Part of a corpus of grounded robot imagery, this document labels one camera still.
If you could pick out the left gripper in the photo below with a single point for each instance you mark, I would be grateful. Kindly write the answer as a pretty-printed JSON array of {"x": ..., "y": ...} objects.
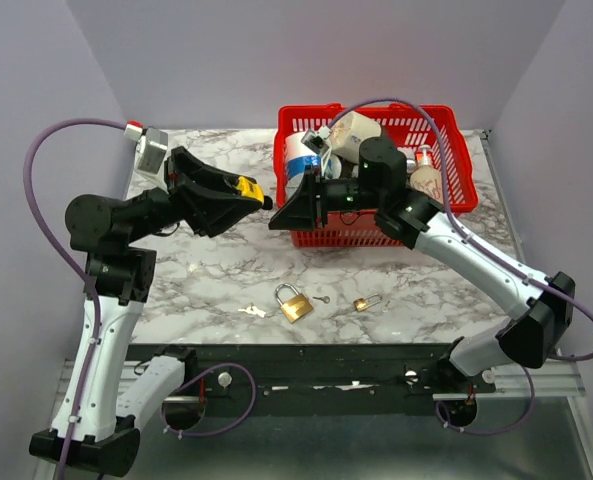
[{"x": 205, "y": 213}]

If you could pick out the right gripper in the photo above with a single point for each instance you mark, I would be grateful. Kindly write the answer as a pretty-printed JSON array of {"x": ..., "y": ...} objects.
[{"x": 304, "y": 210}]

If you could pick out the yellow black padlock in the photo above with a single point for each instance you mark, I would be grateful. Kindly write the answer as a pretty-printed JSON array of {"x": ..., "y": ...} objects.
[{"x": 249, "y": 188}]

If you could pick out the dark silver key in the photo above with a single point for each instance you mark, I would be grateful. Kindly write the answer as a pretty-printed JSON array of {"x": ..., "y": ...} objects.
[{"x": 324, "y": 299}]

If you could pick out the large brass padlock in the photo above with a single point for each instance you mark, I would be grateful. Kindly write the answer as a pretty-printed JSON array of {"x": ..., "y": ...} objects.
[{"x": 296, "y": 307}]

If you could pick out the key bunch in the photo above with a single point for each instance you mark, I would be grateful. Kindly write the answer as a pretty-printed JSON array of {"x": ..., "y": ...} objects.
[{"x": 253, "y": 310}]

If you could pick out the small brass padlock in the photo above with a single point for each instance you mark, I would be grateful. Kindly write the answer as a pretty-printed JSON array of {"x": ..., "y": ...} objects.
[{"x": 364, "y": 303}]

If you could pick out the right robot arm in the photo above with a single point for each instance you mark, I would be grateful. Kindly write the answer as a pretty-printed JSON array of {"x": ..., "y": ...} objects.
[{"x": 538, "y": 306}]

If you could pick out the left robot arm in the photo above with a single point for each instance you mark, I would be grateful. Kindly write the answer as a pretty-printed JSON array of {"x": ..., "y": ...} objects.
[{"x": 98, "y": 427}]

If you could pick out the white blue paper roll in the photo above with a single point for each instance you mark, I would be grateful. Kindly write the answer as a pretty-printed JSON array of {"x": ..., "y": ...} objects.
[{"x": 297, "y": 158}]

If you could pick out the beige wrapped paper roll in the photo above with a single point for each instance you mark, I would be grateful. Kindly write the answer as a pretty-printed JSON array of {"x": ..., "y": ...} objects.
[{"x": 348, "y": 133}]

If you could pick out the silver can top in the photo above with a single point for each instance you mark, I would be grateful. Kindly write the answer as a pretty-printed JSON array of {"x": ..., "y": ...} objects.
[{"x": 411, "y": 165}]

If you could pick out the cream pump bottle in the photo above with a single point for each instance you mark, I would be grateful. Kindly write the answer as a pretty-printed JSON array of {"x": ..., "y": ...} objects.
[{"x": 426, "y": 178}]

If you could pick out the red plastic basket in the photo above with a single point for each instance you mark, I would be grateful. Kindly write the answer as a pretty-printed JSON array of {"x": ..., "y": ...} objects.
[{"x": 379, "y": 207}]

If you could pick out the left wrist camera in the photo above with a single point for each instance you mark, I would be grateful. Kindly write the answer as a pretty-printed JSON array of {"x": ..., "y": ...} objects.
[{"x": 151, "y": 147}]

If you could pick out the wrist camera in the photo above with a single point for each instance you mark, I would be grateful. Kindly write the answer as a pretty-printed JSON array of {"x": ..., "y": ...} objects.
[
  {"x": 319, "y": 141},
  {"x": 151, "y": 147}
]

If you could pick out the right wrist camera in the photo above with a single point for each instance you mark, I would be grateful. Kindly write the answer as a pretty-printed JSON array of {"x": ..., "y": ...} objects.
[{"x": 319, "y": 141}]

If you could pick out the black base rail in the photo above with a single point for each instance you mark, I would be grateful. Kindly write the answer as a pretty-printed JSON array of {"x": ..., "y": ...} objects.
[{"x": 315, "y": 380}]

